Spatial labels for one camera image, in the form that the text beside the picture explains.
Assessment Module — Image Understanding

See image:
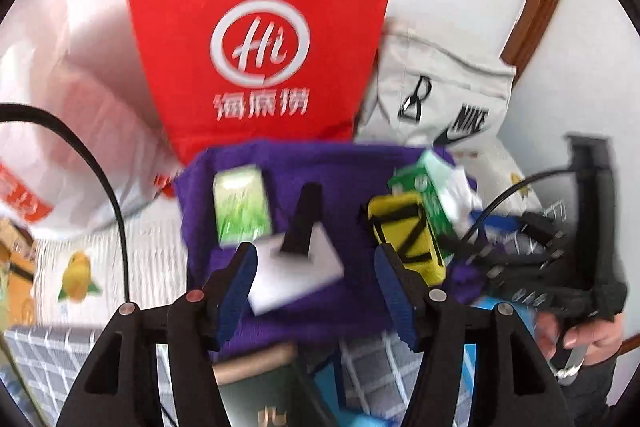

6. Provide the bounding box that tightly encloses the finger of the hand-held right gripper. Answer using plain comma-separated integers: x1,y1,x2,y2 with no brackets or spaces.
517,209,569,260
445,234,551,295

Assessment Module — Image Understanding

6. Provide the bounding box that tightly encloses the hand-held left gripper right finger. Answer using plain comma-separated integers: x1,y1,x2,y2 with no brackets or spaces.
374,243,564,427

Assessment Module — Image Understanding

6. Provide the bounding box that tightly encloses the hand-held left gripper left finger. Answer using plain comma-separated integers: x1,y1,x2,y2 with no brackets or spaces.
57,241,259,427

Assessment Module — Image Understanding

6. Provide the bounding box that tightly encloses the white pad with black handle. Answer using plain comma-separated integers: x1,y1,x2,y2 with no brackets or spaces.
247,183,346,314

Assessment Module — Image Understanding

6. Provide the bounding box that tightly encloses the light green packet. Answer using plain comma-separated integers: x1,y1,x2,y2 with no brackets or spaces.
212,165,274,249

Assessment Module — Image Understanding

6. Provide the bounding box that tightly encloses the yellow item with black straps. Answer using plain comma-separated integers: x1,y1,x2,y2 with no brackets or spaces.
366,193,448,287

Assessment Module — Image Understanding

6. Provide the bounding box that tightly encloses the green white milk carton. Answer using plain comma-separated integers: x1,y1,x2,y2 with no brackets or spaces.
387,150,474,241

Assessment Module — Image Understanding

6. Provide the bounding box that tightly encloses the person's right forearm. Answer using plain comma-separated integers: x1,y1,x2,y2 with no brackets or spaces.
555,354,624,427

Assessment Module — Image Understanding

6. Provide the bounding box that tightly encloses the person's right hand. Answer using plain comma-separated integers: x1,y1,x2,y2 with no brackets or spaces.
537,307,626,374

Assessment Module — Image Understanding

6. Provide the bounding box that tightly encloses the dark green tea box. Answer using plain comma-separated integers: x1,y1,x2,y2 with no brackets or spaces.
212,341,342,427

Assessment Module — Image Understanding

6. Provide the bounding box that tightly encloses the blue tissue pack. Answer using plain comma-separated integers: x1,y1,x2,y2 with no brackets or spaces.
344,409,402,427

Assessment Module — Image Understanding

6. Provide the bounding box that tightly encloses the purple towel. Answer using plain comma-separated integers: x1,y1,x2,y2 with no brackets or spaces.
172,139,494,359

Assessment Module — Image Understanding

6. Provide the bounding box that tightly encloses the grey Nike garment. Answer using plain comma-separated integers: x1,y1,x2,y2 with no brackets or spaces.
354,19,517,154

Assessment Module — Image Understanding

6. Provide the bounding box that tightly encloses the grey checked blanket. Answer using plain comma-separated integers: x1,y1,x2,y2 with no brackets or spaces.
0,201,569,427

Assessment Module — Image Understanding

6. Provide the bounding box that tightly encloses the white plastic shopping bag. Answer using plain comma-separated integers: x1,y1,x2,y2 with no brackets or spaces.
0,0,184,241

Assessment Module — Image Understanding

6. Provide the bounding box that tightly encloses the black cable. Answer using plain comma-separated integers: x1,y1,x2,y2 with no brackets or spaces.
0,103,132,308
462,169,577,254

